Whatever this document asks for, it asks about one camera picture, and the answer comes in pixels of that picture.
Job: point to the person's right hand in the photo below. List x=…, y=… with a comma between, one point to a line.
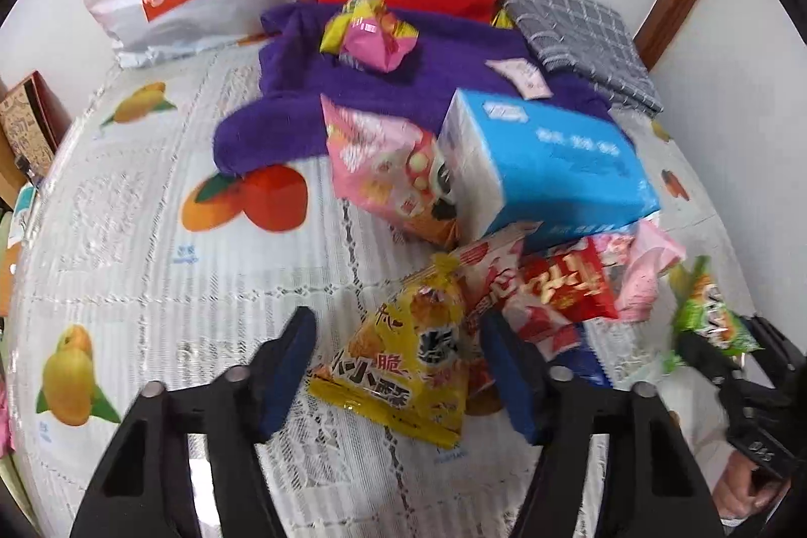
x=734, y=494

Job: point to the fruit printed bed sheet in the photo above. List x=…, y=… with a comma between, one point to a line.
x=157, y=273

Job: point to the yellow foil packet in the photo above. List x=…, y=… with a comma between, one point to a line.
x=501, y=18

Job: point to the white red strawberry snack packet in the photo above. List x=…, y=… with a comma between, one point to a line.
x=498, y=273

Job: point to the pink snack packet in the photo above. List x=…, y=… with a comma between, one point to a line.
x=643, y=279

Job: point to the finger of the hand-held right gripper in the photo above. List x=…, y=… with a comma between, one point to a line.
x=706, y=366
x=778, y=346

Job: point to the blue tissue pack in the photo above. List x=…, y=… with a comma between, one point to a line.
x=555, y=172

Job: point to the brown cardboard box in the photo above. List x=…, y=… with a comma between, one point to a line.
x=28, y=128

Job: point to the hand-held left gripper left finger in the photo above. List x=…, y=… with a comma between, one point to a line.
x=284, y=374

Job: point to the pale pink white packet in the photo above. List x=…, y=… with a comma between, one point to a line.
x=520, y=76

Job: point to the magenta snack packet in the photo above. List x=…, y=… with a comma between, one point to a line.
x=369, y=43

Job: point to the blue snack packet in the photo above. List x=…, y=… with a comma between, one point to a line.
x=586, y=361

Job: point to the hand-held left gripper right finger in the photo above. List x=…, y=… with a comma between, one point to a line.
x=512, y=387

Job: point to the purple towel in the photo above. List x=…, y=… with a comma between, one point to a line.
x=296, y=65

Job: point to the yellow snack bag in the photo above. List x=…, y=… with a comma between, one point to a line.
x=403, y=349

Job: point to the yellow snack packet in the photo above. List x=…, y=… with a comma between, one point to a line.
x=350, y=12

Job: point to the green snack packet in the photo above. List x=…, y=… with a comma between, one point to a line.
x=706, y=311

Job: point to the pink panda snack bag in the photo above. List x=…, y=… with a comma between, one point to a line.
x=378, y=166

